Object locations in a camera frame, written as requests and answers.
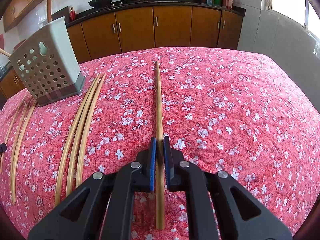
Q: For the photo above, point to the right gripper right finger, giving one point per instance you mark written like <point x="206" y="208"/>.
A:
<point x="218" y="207"/>

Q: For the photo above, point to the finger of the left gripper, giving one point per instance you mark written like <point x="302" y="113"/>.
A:
<point x="3" y="148"/>

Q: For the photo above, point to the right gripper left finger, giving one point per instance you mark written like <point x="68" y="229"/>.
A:
<point x="102" y="206"/>

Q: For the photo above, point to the lower wooden kitchen cabinets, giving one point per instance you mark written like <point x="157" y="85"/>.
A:
<point x="140" y="32"/>

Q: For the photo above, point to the green perforated utensil holder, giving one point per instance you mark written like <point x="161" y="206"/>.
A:
<point x="46" y="64"/>

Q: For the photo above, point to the red floral tablecloth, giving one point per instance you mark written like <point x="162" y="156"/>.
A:
<point x="224" y="109"/>

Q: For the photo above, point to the dark wooden cutting board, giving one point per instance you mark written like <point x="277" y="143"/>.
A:
<point x="64" y="12"/>

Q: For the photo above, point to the red bottle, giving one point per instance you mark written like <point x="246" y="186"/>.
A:
<point x="72" y="14"/>

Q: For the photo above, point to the black countertop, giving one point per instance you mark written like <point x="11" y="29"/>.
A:
<point x="150" y="3"/>

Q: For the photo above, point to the black wok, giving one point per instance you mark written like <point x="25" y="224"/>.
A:
<point x="100" y="3"/>

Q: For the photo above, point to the gas stove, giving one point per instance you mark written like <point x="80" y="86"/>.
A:
<point x="116" y="4"/>

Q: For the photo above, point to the right window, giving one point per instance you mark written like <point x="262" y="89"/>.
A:
<point x="301" y="11"/>

